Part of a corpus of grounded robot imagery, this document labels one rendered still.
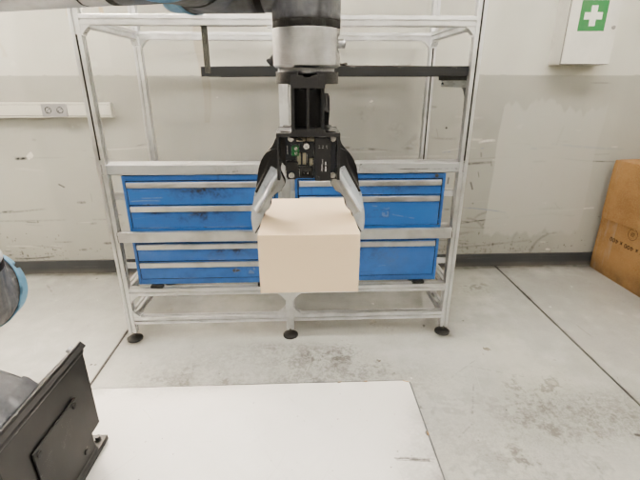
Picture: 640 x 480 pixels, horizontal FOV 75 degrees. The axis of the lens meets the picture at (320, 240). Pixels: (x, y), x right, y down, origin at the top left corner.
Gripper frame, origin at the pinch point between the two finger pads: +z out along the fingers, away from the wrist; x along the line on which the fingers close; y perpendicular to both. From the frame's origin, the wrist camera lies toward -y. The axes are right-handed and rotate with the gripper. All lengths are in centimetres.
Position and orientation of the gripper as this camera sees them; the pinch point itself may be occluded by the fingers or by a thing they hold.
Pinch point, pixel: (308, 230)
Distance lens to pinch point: 56.7
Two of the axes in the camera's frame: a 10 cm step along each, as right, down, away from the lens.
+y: 0.4, 3.6, -9.3
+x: 10.0, -0.1, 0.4
